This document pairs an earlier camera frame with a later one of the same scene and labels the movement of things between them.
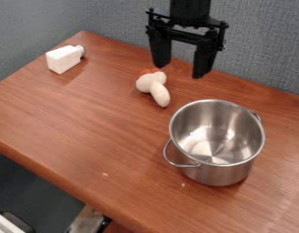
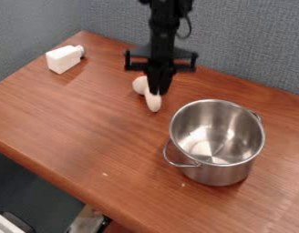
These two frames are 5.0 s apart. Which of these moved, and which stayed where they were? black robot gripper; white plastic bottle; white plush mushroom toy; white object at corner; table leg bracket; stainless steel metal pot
Moved: black robot gripper; white plush mushroom toy
Stayed: stainless steel metal pot; white plastic bottle; white object at corner; table leg bracket
